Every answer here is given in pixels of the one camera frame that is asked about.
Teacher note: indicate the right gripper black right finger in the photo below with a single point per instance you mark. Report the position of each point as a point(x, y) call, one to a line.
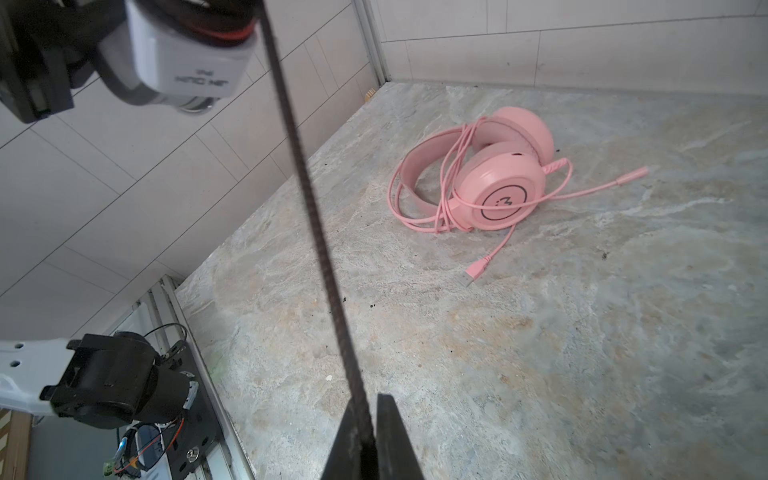
point(395, 454)

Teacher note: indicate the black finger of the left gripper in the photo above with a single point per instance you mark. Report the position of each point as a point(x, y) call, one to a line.
point(48, 49)

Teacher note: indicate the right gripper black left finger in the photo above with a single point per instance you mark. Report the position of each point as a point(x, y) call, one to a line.
point(345, 458)

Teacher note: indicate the white black headphones with cable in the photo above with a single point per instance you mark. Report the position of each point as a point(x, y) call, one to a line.
point(183, 48)

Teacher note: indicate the pink cat-ear headphones with cable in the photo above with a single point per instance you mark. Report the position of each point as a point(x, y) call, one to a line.
point(486, 175)

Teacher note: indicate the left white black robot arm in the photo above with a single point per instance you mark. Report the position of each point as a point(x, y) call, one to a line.
point(101, 381)

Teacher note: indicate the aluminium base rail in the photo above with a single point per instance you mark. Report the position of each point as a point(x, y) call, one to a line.
point(158, 316)

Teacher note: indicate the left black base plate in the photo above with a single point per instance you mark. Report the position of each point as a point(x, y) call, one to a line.
point(201, 431)

